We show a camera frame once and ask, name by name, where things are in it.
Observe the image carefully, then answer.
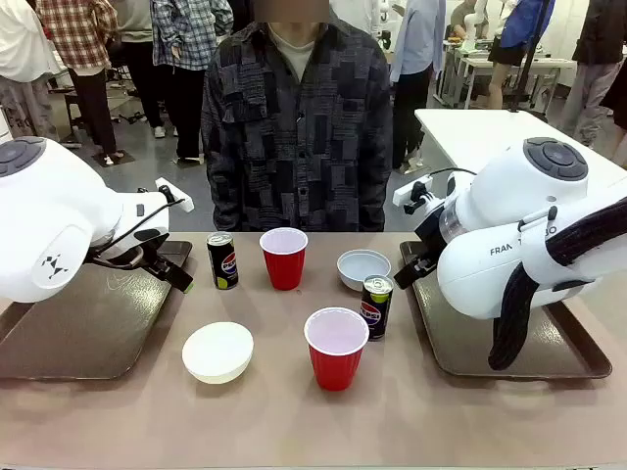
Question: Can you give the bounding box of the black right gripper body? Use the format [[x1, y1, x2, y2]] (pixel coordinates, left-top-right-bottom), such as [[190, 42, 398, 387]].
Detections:
[[413, 208, 450, 269]]

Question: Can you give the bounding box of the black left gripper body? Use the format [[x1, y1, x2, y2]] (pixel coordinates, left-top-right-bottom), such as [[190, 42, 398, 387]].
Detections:
[[140, 243, 172, 280]]

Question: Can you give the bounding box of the black Pepsi can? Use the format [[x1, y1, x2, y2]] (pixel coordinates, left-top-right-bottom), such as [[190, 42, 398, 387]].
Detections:
[[360, 273, 395, 343], [206, 231, 241, 291]]

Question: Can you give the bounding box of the grey-white bowl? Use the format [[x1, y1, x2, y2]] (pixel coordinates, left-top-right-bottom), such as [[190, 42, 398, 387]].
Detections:
[[336, 249, 393, 292]]

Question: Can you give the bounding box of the white bowl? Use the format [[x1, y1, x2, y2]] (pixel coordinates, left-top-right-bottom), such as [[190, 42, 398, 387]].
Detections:
[[181, 320, 256, 385]]

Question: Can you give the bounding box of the red plastic cup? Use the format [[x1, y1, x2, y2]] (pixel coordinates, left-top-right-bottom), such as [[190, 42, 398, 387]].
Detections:
[[259, 226, 310, 292], [303, 306, 371, 393]]

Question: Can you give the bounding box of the brown plastic tray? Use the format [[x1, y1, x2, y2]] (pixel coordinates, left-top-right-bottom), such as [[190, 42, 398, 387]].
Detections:
[[0, 239, 195, 381], [399, 239, 614, 381]]

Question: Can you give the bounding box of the white table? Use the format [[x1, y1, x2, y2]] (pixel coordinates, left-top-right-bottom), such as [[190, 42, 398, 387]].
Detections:
[[413, 108, 627, 173]]

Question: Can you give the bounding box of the person in dark patchwork shirt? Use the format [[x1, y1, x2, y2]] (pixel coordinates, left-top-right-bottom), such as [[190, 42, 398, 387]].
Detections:
[[200, 7, 396, 233]]

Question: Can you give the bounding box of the person in light-blue shirt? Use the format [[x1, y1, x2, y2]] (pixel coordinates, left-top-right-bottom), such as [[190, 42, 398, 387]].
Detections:
[[390, 0, 448, 171]]

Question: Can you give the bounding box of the person in blue plaid shirt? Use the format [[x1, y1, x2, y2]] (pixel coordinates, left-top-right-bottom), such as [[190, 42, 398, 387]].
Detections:
[[150, 0, 235, 162]]

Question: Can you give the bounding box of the person in grey top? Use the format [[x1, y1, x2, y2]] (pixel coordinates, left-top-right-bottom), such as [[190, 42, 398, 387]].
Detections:
[[116, 0, 167, 140]]

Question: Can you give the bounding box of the person in blue jacket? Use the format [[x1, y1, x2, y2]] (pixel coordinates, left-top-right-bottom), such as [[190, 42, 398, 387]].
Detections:
[[486, 0, 558, 111]]

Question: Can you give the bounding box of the black pole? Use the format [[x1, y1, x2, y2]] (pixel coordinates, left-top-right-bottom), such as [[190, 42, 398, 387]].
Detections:
[[507, 0, 555, 115]]

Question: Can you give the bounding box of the white background workbench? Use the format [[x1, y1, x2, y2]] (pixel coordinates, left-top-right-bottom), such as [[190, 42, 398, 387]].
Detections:
[[439, 39, 580, 110]]

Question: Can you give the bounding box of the person in red plaid shirt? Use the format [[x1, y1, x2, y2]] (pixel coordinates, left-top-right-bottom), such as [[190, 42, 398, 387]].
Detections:
[[34, 0, 121, 166]]

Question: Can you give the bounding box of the person in black jacket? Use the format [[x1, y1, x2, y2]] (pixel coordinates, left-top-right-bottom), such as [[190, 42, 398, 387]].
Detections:
[[556, 0, 627, 148]]

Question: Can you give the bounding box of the person in white top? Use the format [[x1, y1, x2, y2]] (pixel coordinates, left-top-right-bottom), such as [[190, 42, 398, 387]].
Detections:
[[0, 0, 61, 143]]

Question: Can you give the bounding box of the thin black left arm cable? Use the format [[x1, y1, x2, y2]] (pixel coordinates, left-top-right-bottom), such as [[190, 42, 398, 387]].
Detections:
[[87, 196, 186, 270]]

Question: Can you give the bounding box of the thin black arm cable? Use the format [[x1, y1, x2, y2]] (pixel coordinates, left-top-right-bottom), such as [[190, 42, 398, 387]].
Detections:
[[87, 196, 186, 270], [429, 166, 477, 181]]

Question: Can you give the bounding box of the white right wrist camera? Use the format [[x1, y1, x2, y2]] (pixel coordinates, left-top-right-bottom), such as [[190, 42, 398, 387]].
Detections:
[[392, 175, 438, 214]]

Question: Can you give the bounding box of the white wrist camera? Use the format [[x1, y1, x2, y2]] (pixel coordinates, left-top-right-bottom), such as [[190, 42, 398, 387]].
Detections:
[[155, 177, 195, 213], [392, 175, 438, 214]]

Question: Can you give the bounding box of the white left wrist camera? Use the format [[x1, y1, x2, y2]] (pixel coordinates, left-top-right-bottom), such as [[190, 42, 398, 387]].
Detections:
[[155, 177, 195, 213]]

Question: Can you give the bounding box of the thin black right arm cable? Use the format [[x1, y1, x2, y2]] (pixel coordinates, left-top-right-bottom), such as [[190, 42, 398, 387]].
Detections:
[[429, 166, 477, 181]]

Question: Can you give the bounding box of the black braided cable sleeve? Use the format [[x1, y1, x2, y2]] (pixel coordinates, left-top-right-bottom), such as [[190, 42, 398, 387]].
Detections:
[[487, 197, 627, 371]]

